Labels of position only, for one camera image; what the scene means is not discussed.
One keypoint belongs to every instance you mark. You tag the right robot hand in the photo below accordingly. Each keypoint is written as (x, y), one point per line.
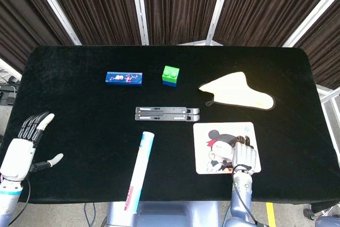
(244, 158)

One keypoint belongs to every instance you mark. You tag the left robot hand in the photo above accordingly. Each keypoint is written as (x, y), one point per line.
(17, 158)

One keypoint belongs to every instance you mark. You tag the white computer mouse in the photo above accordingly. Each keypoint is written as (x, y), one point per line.
(224, 149)

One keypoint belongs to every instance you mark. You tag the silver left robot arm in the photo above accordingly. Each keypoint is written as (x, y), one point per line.
(8, 203)

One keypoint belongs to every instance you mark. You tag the cartoon girl mouse pad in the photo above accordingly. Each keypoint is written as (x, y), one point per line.
(202, 142)

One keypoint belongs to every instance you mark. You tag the yellow cleaning cloth mitt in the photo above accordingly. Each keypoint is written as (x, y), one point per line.
(239, 91)

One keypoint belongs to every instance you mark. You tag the black velvet tablecloth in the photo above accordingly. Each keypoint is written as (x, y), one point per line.
(93, 131)

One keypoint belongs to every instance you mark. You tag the black folding laptop stand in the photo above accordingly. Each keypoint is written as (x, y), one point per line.
(164, 114)

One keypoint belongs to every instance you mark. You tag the silver robot torso base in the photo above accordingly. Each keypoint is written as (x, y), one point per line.
(164, 213)

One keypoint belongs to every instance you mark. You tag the white blue tube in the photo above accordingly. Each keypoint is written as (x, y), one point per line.
(140, 168)

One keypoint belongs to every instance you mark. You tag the green and blue building block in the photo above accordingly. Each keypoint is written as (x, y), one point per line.
(170, 74)

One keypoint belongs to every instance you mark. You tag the blue rectangular printed box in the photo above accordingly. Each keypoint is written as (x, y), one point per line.
(123, 78)

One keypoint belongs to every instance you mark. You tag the brown curtain panel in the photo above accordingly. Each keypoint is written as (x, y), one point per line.
(326, 46)
(98, 6)
(21, 11)
(265, 6)
(180, 6)

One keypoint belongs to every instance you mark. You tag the white frame post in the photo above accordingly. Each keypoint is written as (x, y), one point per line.
(140, 9)
(313, 19)
(55, 9)
(10, 69)
(219, 9)

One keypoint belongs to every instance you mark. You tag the metal frame rack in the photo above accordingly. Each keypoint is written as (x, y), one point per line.
(329, 96)

